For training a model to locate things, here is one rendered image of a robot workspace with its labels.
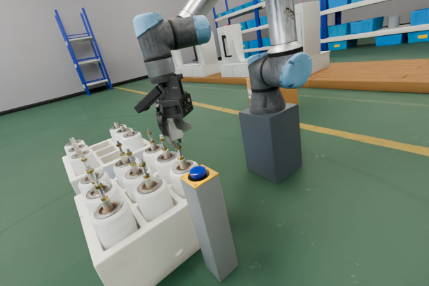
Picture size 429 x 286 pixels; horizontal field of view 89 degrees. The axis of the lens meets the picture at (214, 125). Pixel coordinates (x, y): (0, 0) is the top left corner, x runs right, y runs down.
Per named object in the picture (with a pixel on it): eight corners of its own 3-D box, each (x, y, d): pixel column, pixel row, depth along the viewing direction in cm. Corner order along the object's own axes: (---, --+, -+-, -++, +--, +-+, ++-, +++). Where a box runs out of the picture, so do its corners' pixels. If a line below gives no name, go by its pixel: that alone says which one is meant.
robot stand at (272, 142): (272, 154, 116) (265, 99, 105) (302, 165, 101) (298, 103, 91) (247, 169, 107) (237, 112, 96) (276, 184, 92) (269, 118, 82)
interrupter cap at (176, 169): (172, 177, 67) (172, 175, 66) (172, 165, 74) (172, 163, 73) (196, 170, 67) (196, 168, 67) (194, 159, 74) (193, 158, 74)
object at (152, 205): (181, 239, 66) (166, 190, 60) (150, 249, 65) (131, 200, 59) (180, 217, 75) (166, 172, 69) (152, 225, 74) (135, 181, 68)
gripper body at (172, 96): (183, 120, 59) (172, 76, 55) (157, 122, 62) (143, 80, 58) (195, 111, 66) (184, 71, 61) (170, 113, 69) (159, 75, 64)
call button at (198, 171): (200, 170, 55) (199, 163, 55) (210, 175, 52) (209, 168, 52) (188, 177, 53) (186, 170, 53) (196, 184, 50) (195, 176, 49)
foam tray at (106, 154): (138, 154, 149) (129, 130, 142) (163, 173, 119) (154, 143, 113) (75, 184, 127) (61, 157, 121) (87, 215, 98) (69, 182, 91)
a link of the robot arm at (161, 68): (138, 64, 56) (155, 60, 63) (143, 82, 58) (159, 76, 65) (163, 59, 54) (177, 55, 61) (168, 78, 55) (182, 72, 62)
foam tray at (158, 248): (176, 183, 107) (166, 151, 101) (230, 224, 77) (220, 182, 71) (92, 233, 86) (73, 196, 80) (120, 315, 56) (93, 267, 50)
